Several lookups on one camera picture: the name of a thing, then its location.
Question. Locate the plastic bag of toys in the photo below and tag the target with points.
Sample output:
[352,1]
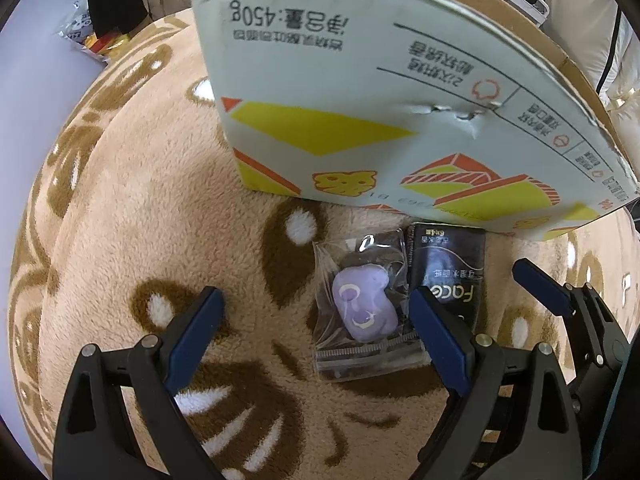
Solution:
[82,25]

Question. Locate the black tissue pack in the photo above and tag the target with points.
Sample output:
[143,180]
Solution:
[450,265]

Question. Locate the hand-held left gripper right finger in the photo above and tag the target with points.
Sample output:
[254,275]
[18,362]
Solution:
[440,340]

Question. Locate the cardboard box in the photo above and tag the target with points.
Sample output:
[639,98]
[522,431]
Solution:
[350,85]

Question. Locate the purple toy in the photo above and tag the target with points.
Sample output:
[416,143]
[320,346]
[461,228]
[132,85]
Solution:
[360,305]

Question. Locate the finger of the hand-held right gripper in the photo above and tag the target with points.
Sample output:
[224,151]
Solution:
[542,287]

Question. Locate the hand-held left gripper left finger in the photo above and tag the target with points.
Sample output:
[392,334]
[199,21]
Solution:
[197,340]

